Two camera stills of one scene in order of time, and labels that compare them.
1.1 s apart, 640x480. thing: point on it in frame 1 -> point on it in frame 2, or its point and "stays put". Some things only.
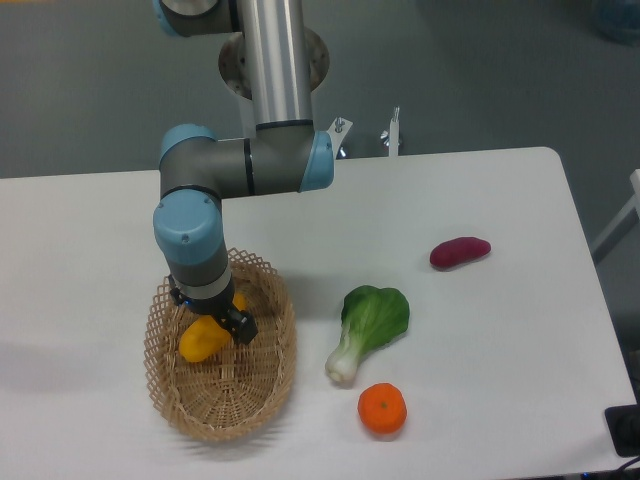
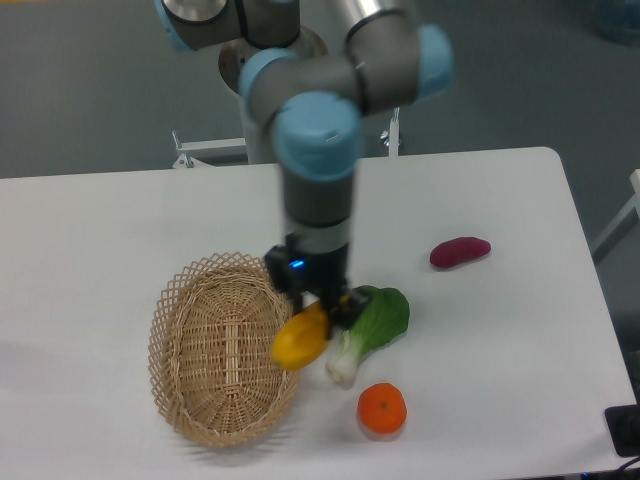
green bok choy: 371,316 stays put
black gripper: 238,323 -> 321,273
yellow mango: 204,338 -> 300,339
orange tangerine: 382,407 stays put
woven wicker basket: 242,391 stays put
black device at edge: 624,427 stays put
